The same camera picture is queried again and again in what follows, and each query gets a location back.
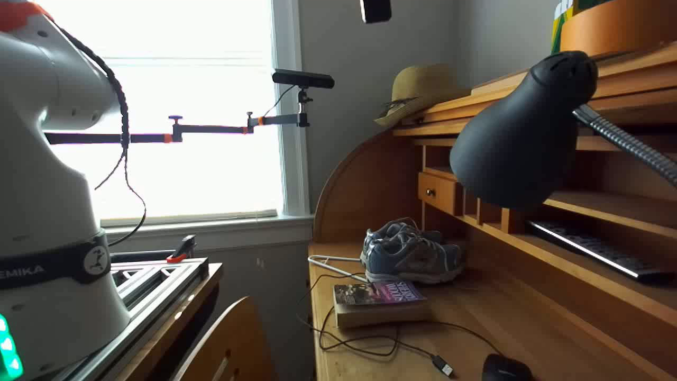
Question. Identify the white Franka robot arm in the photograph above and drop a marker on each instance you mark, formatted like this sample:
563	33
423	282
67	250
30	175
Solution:
43	213

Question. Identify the grey lamp gooseneck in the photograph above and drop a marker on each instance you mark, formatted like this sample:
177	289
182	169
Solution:
628	145

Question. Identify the grey blue sneaker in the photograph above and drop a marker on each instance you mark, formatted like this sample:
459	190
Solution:
424	227
414	257

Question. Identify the small wooden desk drawer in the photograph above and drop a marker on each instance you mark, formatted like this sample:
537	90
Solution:
438	194

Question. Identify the thick paperback book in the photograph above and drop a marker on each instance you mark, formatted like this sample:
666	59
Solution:
381	304

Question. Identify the tan straw hat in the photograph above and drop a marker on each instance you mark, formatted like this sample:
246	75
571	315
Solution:
417	87

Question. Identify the red black clamp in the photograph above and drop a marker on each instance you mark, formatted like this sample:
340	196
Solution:
185	247

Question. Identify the wooden chair back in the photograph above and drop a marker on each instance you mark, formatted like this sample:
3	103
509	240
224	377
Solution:
234	347

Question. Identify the black computer mouse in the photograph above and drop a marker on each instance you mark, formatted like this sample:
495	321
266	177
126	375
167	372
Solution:
504	370

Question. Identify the wooden roll-top desk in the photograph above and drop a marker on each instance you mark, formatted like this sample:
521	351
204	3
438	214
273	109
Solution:
552	319

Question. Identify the black keyboard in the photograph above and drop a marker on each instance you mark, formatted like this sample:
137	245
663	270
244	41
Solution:
600	250

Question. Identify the green yellow box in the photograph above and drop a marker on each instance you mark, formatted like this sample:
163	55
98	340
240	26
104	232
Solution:
562	24

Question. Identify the orange bowl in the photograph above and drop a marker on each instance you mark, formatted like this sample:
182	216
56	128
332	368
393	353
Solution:
621	24

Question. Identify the white window frame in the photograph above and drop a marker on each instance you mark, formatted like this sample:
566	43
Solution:
292	141

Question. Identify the black bar camera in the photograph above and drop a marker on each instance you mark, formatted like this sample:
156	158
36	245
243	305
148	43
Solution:
304	80

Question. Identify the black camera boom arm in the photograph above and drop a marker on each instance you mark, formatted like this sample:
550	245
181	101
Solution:
213	130

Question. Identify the black overhead camera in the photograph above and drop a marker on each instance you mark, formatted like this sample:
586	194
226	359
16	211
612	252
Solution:
376	9

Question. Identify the aluminium rail frame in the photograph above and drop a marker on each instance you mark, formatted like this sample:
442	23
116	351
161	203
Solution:
156	289

